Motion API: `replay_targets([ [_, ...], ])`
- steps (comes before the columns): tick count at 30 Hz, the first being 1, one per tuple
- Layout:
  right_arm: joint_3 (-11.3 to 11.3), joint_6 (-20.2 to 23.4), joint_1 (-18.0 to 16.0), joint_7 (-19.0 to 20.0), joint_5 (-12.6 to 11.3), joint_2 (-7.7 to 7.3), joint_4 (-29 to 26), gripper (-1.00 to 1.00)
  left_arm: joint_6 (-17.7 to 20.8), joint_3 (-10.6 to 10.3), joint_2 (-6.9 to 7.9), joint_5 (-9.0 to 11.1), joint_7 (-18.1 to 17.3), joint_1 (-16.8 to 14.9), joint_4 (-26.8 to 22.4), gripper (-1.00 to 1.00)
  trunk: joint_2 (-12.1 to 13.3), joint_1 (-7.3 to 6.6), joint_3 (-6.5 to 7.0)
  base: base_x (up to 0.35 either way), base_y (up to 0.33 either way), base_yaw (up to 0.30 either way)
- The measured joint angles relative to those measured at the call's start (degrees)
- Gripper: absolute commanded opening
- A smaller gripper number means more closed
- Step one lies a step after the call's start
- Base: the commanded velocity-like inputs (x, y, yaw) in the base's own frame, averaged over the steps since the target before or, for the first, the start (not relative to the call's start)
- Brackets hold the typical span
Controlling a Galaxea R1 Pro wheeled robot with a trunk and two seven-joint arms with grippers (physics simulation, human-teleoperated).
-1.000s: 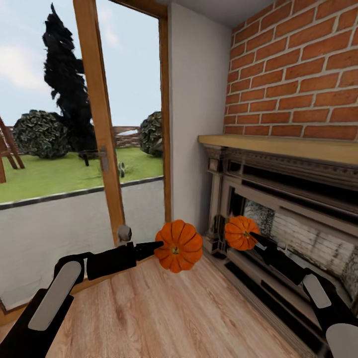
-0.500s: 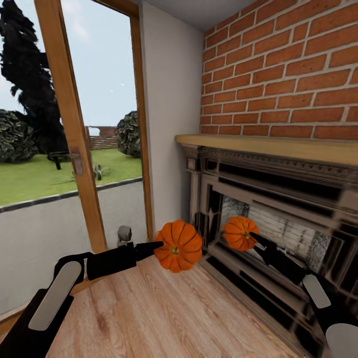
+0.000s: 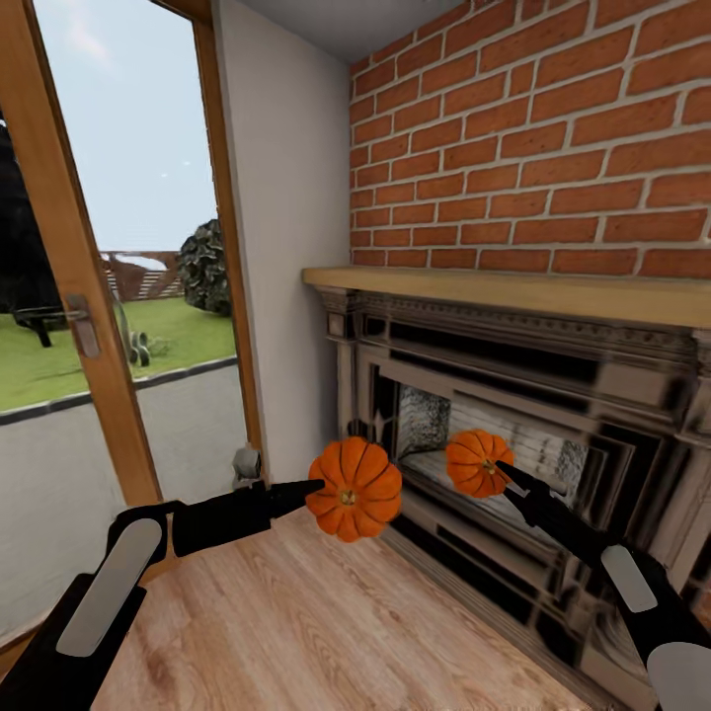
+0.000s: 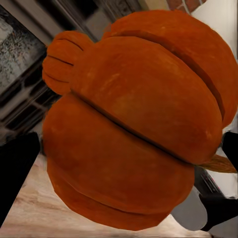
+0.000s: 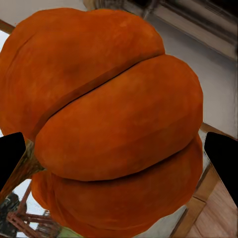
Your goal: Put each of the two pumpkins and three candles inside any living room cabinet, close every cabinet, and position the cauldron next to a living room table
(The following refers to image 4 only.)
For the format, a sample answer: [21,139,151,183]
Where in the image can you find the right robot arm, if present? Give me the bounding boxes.
[170,186,238,238]

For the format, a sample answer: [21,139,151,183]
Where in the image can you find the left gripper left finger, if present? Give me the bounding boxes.
[0,132,41,228]

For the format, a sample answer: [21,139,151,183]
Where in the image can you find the pumpkin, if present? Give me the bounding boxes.
[42,30,94,96]
[43,9,238,231]

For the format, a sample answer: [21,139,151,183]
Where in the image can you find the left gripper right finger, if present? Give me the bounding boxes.
[222,131,238,171]

